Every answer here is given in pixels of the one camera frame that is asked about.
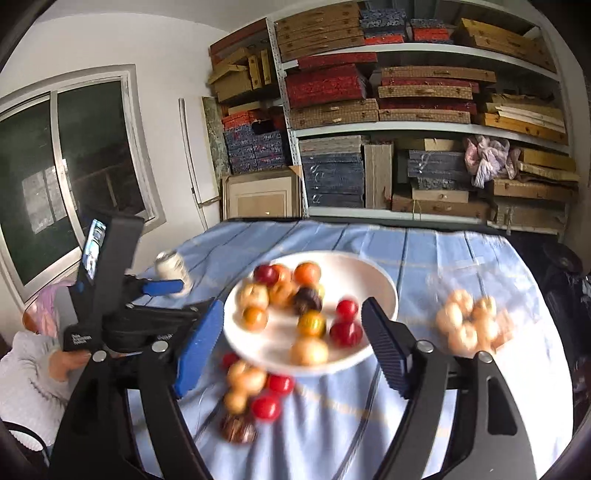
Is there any black cable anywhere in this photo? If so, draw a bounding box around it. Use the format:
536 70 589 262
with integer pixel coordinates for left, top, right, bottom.
0 418 51 462

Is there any striped pale apple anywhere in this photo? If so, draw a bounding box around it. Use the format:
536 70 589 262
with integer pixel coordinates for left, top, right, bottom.
226 360 269 393

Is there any beige picture frame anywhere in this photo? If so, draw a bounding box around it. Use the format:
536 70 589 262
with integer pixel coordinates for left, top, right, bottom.
221 167 303 221

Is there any dark brown water chestnut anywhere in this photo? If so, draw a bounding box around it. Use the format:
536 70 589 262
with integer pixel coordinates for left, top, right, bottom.
292 287 324 316
219 413 258 445

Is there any pink plastic bag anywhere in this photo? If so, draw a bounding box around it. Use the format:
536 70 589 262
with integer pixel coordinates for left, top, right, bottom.
463 135 522 188

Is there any person's left hand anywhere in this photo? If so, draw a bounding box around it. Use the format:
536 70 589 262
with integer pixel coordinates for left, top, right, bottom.
48 348 92 384

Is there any white metal shelf rack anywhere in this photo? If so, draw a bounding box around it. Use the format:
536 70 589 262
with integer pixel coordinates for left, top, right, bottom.
265 0 578 236

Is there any marbled green slab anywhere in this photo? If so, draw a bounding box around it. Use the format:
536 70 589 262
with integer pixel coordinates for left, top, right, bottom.
202 96 232 178

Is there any clear plastic clamshell box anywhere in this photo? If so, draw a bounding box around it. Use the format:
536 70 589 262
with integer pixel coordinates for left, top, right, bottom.
427 270 518 358

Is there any white oval plate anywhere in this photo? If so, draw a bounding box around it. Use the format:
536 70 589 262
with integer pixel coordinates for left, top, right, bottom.
223 250 399 378

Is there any yellow orange persimmon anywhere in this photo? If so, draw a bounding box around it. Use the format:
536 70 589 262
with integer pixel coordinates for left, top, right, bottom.
297 311 328 339

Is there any white leaning board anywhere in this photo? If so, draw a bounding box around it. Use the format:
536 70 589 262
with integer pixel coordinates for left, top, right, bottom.
178 97 221 232

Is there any person's left forearm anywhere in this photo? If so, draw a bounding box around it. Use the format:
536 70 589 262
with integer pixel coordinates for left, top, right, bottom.
0 330 79 446

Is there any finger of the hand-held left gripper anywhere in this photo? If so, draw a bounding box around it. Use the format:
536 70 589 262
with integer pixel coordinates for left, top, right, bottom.
126 299 212 327
124 276 185 304

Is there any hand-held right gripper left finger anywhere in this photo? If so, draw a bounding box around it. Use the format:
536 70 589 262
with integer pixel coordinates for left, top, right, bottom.
54 298 226 480

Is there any pile of blue red boxes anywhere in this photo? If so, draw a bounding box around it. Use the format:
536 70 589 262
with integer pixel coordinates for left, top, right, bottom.
207 17 296 175

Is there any dark purple plum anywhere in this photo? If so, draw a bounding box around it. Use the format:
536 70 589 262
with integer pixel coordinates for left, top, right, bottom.
253 264 280 286

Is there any white framed window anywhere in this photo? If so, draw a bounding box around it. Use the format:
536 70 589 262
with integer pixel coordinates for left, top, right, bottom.
0 65 164 301

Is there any large pale speckled pear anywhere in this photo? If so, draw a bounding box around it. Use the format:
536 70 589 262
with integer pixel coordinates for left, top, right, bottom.
290 337 329 367

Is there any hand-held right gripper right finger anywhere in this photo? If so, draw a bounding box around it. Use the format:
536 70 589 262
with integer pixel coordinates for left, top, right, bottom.
361 296 526 480

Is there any large red plum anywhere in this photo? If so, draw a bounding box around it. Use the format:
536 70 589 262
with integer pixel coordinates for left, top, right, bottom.
329 320 363 349

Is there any white beverage can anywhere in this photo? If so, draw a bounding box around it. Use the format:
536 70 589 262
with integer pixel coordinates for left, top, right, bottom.
154 250 194 298

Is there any large orange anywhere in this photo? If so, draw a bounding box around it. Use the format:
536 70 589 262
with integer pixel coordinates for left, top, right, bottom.
294 261 322 287

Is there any pink cloth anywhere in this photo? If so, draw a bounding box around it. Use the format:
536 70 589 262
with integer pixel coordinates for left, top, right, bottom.
23 281 77 333

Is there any dark clothing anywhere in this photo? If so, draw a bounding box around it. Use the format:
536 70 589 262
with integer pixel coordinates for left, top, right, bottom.
508 231 591 393

